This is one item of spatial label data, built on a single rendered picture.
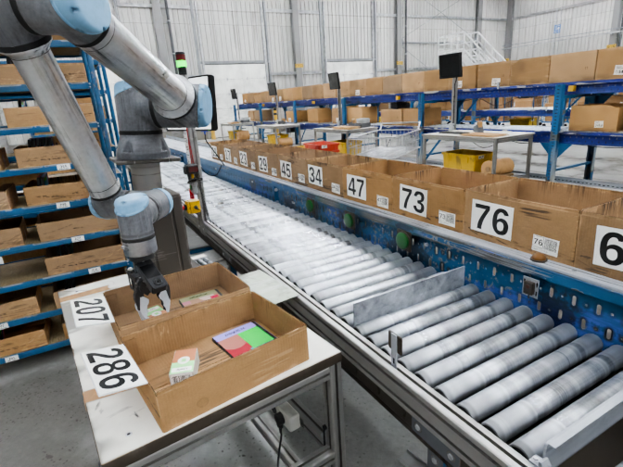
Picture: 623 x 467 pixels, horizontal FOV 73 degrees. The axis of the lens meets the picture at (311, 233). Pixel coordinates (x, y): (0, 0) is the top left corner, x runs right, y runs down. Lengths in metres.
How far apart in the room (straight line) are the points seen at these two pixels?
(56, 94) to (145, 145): 0.47
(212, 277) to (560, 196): 1.26
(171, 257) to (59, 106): 0.72
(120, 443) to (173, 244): 0.87
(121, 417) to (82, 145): 0.70
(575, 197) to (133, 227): 1.42
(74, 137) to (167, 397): 0.71
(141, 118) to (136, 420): 1.00
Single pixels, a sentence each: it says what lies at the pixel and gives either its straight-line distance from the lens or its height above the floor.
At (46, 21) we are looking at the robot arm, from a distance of 1.11.
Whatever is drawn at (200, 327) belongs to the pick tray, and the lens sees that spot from 1.24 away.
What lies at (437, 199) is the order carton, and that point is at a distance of 1.66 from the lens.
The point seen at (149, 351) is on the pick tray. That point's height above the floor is 0.78.
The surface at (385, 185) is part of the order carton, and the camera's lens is 1.88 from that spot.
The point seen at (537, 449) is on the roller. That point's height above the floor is 0.74.
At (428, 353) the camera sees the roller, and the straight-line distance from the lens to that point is 1.15.
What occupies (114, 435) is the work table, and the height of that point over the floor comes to 0.75.
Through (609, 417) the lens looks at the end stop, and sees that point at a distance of 1.09.
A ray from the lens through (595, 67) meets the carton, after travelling 6.46.
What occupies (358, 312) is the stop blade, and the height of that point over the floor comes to 0.77.
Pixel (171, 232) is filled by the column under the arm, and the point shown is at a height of 0.94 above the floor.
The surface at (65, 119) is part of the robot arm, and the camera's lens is 1.26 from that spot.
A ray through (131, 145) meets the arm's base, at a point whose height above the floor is 1.27.
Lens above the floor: 1.38
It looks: 18 degrees down
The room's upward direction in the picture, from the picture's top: 4 degrees counter-clockwise
